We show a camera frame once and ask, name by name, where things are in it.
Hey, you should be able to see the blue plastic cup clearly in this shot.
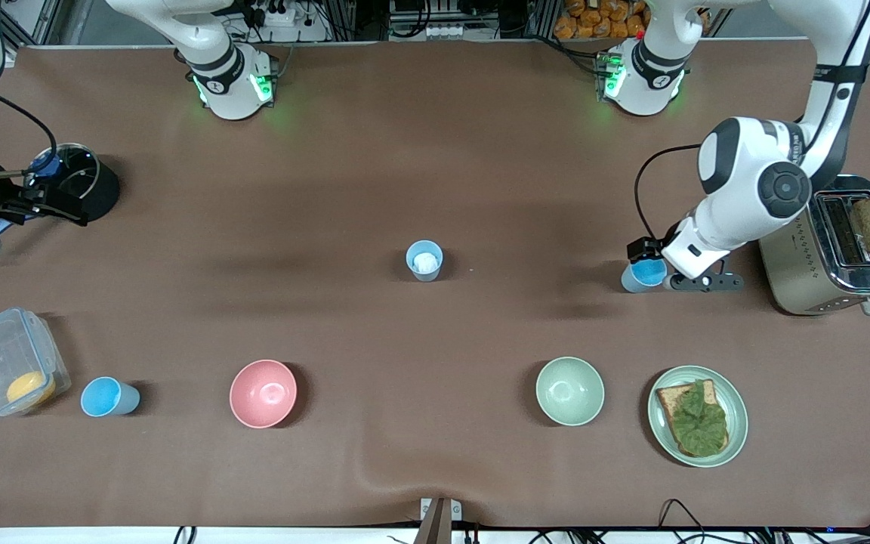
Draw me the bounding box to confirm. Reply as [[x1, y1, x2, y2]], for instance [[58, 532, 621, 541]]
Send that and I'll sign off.
[[406, 240, 444, 283], [80, 376, 141, 418], [621, 258, 668, 294]]

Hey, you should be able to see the glass lid with blue knob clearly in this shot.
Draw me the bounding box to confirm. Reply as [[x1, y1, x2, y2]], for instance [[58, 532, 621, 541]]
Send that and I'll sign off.
[[26, 144, 101, 201]]

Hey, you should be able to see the beige and chrome toaster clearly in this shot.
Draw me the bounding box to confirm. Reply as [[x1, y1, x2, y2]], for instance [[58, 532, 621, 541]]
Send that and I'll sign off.
[[758, 175, 870, 317]]

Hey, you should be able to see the toast slice with crust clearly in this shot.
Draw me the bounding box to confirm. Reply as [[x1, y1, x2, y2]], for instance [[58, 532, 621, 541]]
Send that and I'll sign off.
[[656, 379, 730, 459]]

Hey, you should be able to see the pale green bowl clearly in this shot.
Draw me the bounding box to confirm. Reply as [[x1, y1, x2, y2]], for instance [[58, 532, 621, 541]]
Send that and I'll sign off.
[[535, 357, 606, 427]]

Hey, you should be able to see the pale green plate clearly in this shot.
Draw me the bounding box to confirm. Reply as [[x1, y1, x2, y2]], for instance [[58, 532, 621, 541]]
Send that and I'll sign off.
[[647, 366, 749, 468]]

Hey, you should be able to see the green lettuce leaf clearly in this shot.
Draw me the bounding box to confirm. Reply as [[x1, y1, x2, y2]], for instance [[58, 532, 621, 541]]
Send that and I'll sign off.
[[669, 380, 729, 457]]

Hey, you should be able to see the yellow lemon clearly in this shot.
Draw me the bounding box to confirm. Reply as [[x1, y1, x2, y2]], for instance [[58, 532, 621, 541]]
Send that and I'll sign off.
[[6, 370, 57, 406]]

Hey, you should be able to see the brown table cloth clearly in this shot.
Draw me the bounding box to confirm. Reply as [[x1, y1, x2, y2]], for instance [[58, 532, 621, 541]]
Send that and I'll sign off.
[[0, 38, 870, 530]]

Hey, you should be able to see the pink bowl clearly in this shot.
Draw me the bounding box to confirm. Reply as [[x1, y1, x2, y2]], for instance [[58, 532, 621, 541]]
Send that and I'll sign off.
[[229, 359, 298, 429]]

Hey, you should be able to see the white power strip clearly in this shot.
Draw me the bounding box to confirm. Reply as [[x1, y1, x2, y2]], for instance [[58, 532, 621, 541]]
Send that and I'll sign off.
[[242, 0, 300, 27]]

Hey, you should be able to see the dark saucepan with blue handle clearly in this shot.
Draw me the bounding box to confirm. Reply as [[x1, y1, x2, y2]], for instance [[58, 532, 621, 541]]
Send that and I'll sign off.
[[0, 142, 122, 236]]

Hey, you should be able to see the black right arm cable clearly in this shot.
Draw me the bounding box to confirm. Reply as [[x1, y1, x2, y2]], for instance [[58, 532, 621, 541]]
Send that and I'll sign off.
[[0, 91, 58, 176]]

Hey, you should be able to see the black looped floor cable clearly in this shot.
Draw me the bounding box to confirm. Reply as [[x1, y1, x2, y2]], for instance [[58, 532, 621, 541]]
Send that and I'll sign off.
[[658, 499, 715, 544]]

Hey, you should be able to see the metal mount bracket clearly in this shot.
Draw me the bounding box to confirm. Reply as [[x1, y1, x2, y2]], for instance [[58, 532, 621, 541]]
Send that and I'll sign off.
[[420, 497, 463, 544]]

